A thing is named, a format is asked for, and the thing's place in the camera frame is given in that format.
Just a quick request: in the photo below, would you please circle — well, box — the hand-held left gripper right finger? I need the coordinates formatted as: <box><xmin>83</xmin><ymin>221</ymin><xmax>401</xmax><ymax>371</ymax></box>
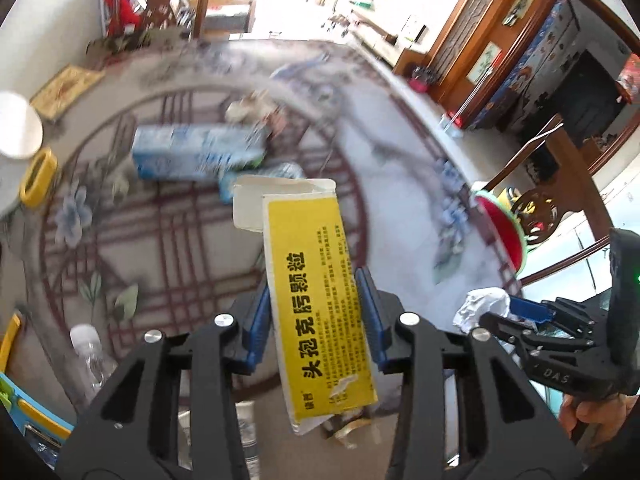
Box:
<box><xmin>355</xmin><ymin>267</ymin><xmax>586</xmax><ymax>480</ymax></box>

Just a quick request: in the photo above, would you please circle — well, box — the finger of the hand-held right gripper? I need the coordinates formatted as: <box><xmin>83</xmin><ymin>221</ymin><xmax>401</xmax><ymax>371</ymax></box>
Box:
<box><xmin>477</xmin><ymin>311</ymin><xmax>596</xmax><ymax>361</ymax></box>
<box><xmin>507</xmin><ymin>296</ymin><xmax>608</xmax><ymax>346</ymax></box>

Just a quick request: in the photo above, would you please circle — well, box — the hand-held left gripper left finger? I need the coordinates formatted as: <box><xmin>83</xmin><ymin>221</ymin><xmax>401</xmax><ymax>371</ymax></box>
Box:
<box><xmin>55</xmin><ymin>277</ymin><xmax>273</xmax><ymax>480</ymax></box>

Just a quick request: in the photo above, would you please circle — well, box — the white paper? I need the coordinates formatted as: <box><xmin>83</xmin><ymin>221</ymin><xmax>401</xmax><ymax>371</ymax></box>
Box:
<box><xmin>453</xmin><ymin>287</ymin><xmax>512</xmax><ymax>334</ymax></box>

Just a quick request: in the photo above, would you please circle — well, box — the yellow medicine box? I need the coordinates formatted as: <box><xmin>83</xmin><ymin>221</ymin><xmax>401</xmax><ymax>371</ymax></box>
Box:
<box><xmin>233</xmin><ymin>175</ymin><xmax>379</xmax><ymax>437</ymax></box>

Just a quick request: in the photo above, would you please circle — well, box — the red bin with green rim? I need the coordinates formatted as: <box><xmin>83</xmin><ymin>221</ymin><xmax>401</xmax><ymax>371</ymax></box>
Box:
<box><xmin>470</xmin><ymin>190</ymin><xmax>531</xmax><ymax>276</ymax></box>

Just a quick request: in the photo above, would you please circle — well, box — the beige curled paper strip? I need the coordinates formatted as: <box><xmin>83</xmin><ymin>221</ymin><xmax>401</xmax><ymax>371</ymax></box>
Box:
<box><xmin>324</xmin><ymin>417</ymin><xmax>383</xmax><ymax>451</ymax></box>

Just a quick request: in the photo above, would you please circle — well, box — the blue white carton box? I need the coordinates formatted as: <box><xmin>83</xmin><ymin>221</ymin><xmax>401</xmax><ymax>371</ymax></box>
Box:
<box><xmin>131</xmin><ymin>125</ymin><xmax>268</xmax><ymax>182</ymax></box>

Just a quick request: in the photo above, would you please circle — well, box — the person's right hand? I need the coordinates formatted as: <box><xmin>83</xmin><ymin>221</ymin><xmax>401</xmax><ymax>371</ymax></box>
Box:
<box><xmin>557</xmin><ymin>392</ymin><xmax>633</xmax><ymax>448</ymax></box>

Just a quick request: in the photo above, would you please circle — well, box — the carved wooden chair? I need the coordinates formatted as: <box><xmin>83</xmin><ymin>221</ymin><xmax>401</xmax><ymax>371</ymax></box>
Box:
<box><xmin>482</xmin><ymin>115</ymin><xmax>621</xmax><ymax>291</ymax></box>

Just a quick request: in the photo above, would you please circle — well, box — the clear plastic bottle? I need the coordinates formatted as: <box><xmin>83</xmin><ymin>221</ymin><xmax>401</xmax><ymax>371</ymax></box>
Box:
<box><xmin>69</xmin><ymin>324</ymin><xmax>121</xmax><ymax>411</ymax></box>

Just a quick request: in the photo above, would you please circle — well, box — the mop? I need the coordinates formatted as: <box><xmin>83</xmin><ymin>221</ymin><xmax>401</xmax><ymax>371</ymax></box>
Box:
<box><xmin>440</xmin><ymin>77</ymin><xmax>493</xmax><ymax>133</ymax></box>

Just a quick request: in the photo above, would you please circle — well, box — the crumpled patterned paper ball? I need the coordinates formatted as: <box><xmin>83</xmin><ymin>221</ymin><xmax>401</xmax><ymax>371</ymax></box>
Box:
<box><xmin>225</xmin><ymin>91</ymin><xmax>281</xmax><ymax>126</ymax></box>

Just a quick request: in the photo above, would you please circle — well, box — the small red waste basket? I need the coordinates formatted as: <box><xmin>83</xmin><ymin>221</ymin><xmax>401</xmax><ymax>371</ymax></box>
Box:
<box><xmin>409</xmin><ymin>65</ymin><xmax>436</xmax><ymax>93</ymax></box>

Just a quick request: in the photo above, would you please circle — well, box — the blue yellow green box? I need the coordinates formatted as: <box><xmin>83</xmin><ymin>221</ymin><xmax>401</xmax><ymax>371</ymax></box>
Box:
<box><xmin>0</xmin><ymin>372</ymin><xmax>76</xmax><ymax>466</ymax></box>

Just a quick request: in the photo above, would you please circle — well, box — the blue printed door curtain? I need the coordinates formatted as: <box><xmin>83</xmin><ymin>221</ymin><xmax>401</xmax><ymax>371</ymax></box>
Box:
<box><xmin>470</xmin><ymin>0</ymin><xmax>586</xmax><ymax>131</ymax></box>

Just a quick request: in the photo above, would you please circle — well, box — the yellow tape roll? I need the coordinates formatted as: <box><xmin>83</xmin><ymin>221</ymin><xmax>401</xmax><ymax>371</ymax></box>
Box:
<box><xmin>19</xmin><ymin>147</ymin><xmax>58</xmax><ymax>209</ymax></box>

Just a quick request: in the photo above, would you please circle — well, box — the television cabinet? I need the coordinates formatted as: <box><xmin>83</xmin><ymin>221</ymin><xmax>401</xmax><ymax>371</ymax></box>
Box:
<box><xmin>350</xmin><ymin>0</ymin><xmax>431</xmax><ymax>73</ymax></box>

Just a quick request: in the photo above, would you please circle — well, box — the dark wooden chair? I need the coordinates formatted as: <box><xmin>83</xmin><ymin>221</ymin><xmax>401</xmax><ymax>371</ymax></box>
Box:
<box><xmin>115</xmin><ymin>0</ymin><xmax>221</xmax><ymax>41</ymax></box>

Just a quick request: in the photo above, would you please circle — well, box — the short wall scroll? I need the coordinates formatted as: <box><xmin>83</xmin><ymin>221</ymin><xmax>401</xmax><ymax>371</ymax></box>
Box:
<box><xmin>467</xmin><ymin>42</ymin><xmax>503</xmax><ymax>85</ymax></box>

